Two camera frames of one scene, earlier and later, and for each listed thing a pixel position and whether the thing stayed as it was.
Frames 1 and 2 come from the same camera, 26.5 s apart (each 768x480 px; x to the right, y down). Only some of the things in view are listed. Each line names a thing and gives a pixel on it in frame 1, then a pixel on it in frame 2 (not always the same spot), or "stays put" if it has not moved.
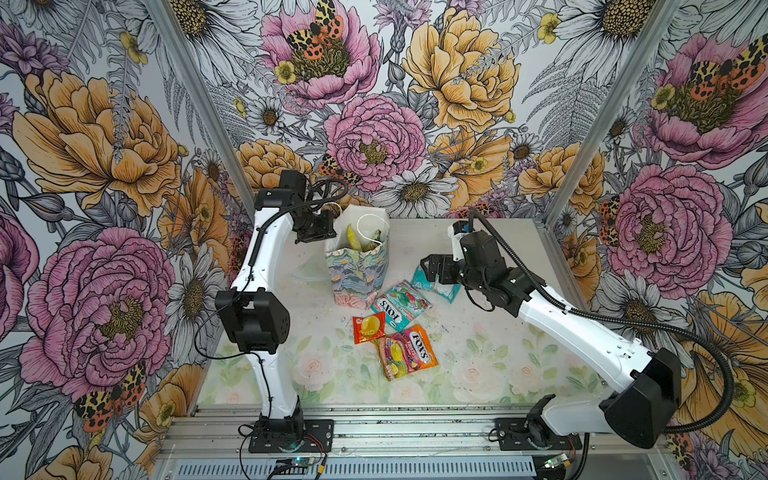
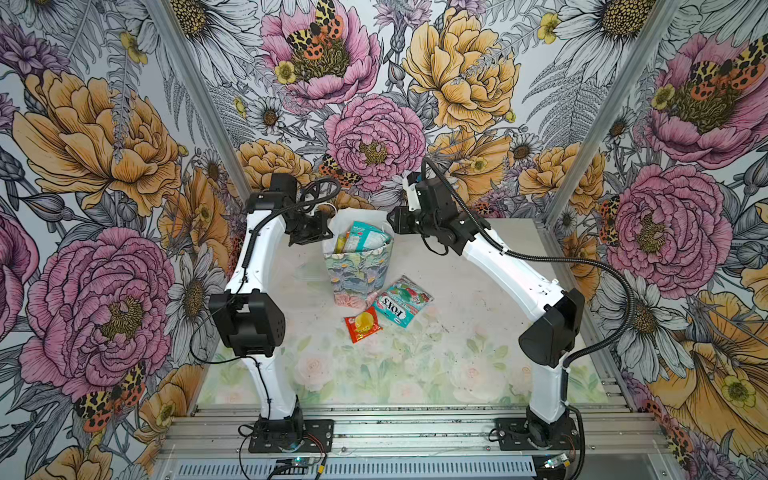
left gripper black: (325, 231) stays put
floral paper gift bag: (358, 254) stays put
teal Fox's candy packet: (448, 291) -> (369, 237)
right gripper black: (447, 263) -> (402, 214)
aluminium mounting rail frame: (222, 436) stays put
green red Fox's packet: (401, 304) stays put
